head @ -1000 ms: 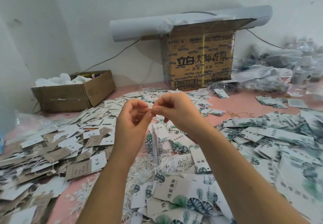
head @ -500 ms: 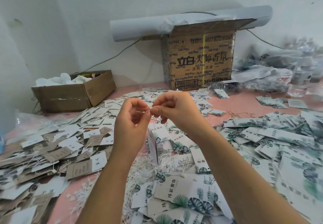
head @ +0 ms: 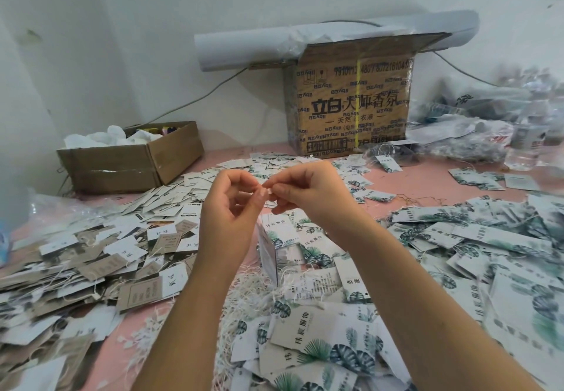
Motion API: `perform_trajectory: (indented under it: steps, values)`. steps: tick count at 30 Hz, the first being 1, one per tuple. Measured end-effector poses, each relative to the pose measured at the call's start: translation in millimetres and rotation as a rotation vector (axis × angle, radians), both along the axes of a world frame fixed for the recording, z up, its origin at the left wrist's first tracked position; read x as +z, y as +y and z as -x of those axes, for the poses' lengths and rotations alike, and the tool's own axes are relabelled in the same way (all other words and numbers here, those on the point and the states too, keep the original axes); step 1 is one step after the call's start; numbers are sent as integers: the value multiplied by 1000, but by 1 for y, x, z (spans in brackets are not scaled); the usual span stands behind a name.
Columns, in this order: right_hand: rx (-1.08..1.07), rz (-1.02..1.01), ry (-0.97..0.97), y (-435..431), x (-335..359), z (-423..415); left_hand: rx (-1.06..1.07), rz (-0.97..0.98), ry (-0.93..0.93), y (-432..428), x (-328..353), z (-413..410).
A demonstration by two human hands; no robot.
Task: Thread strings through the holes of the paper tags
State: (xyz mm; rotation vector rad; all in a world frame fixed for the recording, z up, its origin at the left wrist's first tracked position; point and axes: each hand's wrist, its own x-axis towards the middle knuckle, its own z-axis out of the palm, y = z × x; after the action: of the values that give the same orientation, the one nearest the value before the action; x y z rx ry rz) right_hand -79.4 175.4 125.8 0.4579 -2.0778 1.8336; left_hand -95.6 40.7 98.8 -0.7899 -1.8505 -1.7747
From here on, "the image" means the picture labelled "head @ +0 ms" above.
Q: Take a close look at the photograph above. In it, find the pile of brown white tags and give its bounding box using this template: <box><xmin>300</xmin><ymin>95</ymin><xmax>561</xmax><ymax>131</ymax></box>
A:
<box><xmin>0</xmin><ymin>205</ymin><xmax>202</xmax><ymax>391</ymax></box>

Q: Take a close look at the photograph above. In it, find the person's right hand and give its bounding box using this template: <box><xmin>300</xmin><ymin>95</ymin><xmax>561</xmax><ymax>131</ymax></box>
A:
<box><xmin>263</xmin><ymin>160</ymin><xmax>375</xmax><ymax>242</ymax></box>

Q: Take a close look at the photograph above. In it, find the white crumpled material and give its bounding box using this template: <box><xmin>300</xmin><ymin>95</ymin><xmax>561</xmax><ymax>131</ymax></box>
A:
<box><xmin>62</xmin><ymin>124</ymin><xmax>164</xmax><ymax>149</ymax></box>

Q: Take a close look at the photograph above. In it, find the black cable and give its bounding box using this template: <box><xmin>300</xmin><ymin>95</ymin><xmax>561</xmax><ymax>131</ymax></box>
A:
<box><xmin>136</xmin><ymin>68</ymin><xmax>250</xmax><ymax>127</ymax></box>

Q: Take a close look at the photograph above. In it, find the large printed cardboard box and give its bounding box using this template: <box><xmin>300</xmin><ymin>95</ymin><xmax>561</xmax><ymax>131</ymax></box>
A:
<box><xmin>282</xmin><ymin>32</ymin><xmax>452</xmax><ymax>159</ymax></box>

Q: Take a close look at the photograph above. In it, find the pile of green leaf tags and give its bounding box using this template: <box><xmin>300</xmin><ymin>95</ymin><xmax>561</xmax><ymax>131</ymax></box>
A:
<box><xmin>227</xmin><ymin>194</ymin><xmax>564</xmax><ymax>391</ymax></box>

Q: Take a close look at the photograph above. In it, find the person's left forearm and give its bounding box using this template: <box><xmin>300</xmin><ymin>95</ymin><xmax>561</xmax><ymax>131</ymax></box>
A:
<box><xmin>130</xmin><ymin>263</ymin><xmax>243</xmax><ymax>391</ymax></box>

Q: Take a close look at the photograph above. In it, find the heap of small tags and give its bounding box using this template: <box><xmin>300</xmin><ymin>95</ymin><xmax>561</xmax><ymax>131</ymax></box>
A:
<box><xmin>115</xmin><ymin>153</ymin><xmax>398</xmax><ymax>215</ymax></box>

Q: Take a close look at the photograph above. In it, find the person's right forearm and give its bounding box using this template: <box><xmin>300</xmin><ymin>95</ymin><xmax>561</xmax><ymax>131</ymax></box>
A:
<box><xmin>345</xmin><ymin>223</ymin><xmax>543</xmax><ymax>391</ymax></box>

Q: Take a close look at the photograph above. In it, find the person's left hand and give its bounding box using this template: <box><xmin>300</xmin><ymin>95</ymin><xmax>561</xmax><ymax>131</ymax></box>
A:
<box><xmin>198</xmin><ymin>168</ymin><xmax>273</xmax><ymax>273</ymax></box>

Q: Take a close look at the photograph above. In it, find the heap of clear plastic bags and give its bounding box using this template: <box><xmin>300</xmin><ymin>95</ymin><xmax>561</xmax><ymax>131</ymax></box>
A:
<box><xmin>405</xmin><ymin>69</ymin><xmax>564</xmax><ymax>176</ymax></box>

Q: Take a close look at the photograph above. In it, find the white roll in plastic wrap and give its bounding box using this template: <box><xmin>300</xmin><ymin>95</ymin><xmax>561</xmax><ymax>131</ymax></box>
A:
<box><xmin>194</xmin><ymin>10</ymin><xmax>481</xmax><ymax>72</ymax></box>

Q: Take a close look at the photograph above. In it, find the small open cardboard box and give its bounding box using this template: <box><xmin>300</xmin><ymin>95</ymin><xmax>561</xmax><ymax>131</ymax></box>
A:
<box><xmin>57</xmin><ymin>121</ymin><xmax>206</xmax><ymax>196</ymax></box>

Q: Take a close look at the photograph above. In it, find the single white leaf print tag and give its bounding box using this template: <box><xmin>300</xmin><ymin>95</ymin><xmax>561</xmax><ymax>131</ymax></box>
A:
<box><xmin>256</xmin><ymin>221</ymin><xmax>281</xmax><ymax>286</ymax></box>

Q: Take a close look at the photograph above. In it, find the pile of white strings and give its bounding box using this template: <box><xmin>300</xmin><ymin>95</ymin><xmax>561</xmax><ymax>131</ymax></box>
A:
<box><xmin>119</xmin><ymin>267</ymin><xmax>292</xmax><ymax>391</ymax></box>

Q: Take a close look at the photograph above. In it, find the blue tissue pack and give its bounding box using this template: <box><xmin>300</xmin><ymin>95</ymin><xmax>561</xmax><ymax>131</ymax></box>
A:
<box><xmin>0</xmin><ymin>221</ymin><xmax>12</xmax><ymax>266</ymax></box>

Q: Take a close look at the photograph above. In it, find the clear plastic bag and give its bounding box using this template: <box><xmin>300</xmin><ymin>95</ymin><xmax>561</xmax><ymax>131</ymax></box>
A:
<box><xmin>26</xmin><ymin>188</ymin><xmax>98</xmax><ymax>229</ymax></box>

